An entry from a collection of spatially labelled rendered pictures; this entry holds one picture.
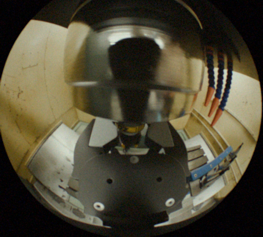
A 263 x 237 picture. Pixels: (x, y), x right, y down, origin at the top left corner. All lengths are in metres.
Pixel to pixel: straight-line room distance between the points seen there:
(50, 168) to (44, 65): 1.10
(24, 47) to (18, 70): 0.23
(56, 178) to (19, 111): 0.73
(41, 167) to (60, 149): 0.38
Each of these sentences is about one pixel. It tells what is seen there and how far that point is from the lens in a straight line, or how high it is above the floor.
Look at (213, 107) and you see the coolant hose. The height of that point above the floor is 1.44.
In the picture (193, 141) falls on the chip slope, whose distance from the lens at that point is 1.20.
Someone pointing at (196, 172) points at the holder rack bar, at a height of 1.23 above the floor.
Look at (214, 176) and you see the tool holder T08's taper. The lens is 0.34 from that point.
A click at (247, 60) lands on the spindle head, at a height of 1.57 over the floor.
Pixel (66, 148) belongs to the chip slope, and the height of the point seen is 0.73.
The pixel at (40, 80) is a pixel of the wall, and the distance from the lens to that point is 1.08.
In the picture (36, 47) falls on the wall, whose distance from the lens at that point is 1.14.
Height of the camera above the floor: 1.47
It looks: 26 degrees down
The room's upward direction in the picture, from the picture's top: 3 degrees clockwise
